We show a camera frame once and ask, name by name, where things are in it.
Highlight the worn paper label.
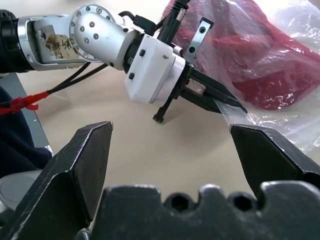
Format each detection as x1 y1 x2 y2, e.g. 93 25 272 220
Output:
36 24 81 60

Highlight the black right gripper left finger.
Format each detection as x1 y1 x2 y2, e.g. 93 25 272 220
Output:
0 121 114 240

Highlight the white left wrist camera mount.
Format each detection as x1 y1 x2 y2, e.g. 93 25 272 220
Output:
123 33 187 105

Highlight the silver robot body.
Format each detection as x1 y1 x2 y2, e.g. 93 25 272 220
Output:
0 169 50 216

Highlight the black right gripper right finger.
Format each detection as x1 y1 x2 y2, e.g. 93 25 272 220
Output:
229 124 320 200

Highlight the silver metal bracket strip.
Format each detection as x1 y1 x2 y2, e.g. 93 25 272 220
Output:
185 17 215 61

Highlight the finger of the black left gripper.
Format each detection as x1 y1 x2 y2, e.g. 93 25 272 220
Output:
178 90 223 115
189 68 249 113

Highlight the red tape wrap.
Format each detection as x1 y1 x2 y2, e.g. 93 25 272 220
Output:
0 90 49 115

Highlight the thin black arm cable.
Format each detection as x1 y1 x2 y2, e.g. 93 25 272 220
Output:
49 63 109 96
48 62 92 93

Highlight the black camera cable with plug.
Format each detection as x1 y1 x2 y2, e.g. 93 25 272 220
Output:
156 0 191 46

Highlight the dark blue fabric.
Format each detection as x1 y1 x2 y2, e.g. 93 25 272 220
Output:
0 84 54 179

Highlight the black looped wrist cable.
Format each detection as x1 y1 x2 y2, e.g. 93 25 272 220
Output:
118 10 158 36

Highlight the red cloth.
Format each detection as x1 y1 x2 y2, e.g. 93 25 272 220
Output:
171 0 319 111

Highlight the clear plastic bag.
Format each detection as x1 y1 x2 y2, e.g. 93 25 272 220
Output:
159 0 320 154

